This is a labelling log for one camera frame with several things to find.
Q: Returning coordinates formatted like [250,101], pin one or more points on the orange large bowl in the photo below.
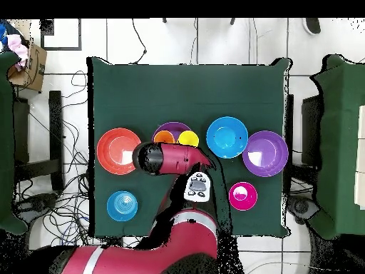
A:
[114,142]

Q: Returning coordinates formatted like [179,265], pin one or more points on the black metal stand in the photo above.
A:
[55,137]

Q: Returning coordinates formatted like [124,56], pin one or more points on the orange stepped cup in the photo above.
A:
[164,137]

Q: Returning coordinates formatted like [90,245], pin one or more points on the black cabinet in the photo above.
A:
[310,128]

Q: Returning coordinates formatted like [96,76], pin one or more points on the blue small bowl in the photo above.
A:
[122,206]

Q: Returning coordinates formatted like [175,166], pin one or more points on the black chair base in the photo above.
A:
[37,204]
[302,207]

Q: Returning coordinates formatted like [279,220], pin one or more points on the blue large bowl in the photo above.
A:
[227,137]

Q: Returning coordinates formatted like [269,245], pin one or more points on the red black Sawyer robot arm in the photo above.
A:
[176,159]

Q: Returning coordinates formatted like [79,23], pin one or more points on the pink-red small bowl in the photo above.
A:
[242,201]

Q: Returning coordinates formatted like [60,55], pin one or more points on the green cloth covered table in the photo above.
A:
[339,142]
[5,142]

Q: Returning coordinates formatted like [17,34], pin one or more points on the black square frame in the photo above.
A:
[61,48]

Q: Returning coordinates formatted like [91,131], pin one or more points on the person's shoe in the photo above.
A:
[313,25]

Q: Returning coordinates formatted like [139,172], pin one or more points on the pink cloth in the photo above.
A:
[17,47]

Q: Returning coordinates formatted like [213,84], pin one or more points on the blue item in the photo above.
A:
[3,34]

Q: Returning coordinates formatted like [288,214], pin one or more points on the cardboard box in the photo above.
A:
[34,68]

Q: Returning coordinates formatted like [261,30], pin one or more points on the dark green tablecloth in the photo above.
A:
[185,94]

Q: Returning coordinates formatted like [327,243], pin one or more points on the yellow smooth cup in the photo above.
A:
[188,138]

